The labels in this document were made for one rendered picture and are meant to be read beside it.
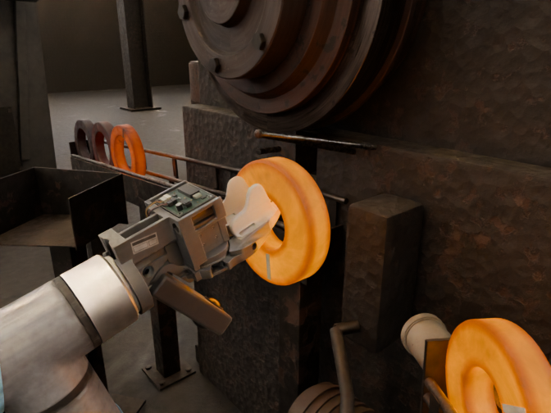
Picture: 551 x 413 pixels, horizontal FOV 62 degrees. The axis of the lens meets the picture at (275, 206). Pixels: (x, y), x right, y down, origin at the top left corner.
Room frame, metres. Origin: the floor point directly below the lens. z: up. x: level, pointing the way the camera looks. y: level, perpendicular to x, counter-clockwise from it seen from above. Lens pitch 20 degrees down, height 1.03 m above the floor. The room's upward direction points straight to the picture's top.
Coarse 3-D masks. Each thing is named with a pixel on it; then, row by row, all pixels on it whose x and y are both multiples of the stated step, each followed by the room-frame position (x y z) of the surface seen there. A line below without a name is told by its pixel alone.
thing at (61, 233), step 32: (0, 192) 1.06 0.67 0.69; (32, 192) 1.15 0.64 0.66; (64, 192) 1.16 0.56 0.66; (96, 192) 1.01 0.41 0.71; (0, 224) 1.04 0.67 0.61; (32, 224) 1.10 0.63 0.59; (64, 224) 1.08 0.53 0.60; (96, 224) 0.99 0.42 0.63; (64, 256) 1.01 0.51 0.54; (96, 352) 1.04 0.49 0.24
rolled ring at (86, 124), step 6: (78, 120) 1.67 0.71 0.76; (84, 120) 1.65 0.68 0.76; (90, 120) 1.66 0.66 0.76; (78, 126) 1.68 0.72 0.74; (84, 126) 1.62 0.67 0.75; (90, 126) 1.62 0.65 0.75; (78, 132) 1.69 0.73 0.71; (84, 132) 1.63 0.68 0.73; (90, 132) 1.61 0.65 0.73; (78, 138) 1.70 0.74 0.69; (84, 138) 1.72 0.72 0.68; (90, 138) 1.59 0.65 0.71; (78, 144) 1.70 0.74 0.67; (84, 144) 1.72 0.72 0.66; (90, 144) 1.60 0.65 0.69; (78, 150) 1.71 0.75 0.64; (84, 150) 1.71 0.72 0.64; (90, 150) 1.60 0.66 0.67; (84, 156) 1.69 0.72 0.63; (90, 156) 1.61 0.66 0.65; (90, 162) 1.62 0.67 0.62
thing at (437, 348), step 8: (432, 344) 0.43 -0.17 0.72; (440, 344) 0.43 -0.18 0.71; (448, 344) 0.43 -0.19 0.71; (424, 352) 0.43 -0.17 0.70; (432, 352) 0.43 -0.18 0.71; (440, 352) 0.43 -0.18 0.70; (424, 360) 0.43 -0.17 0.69; (432, 360) 0.43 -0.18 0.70; (440, 360) 0.43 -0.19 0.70; (424, 368) 0.43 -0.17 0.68; (432, 368) 0.43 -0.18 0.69; (440, 368) 0.43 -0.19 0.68; (424, 376) 0.42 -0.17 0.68; (432, 376) 0.42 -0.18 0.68; (440, 376) 0.42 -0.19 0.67; (424, 384) 0.42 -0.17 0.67; (440, 384) 0.42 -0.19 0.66; (424, 392) 0.42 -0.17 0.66; (424, 408) 0.42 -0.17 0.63
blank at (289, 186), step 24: (264, 168) 0.52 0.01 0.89; (288, 168) 0.51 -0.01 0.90; (288, 192) 0.49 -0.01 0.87; (312, 192) 0.49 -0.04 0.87; (288, 216) 0.49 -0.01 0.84; (312, 216) 0.47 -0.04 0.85; (288, 240) 0.49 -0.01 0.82; (312, 240) 0.46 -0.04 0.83; (264, 264) 0.52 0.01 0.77; (288, 264) 0.49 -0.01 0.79; (312, 264) 0.47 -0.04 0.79
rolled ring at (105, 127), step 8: (96, 128) 1.54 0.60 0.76; (104, 128) 1.48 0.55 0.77; (112, 128) 1.49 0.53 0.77; (96, 136) 1.55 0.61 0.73; (104, 136) 1.49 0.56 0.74; (96, 144) 1.56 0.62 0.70; (96, 152) 1.56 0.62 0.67; (104, 152) 1.57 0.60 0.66; (96, 160) 1.57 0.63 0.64; (104, 160) 1.56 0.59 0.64
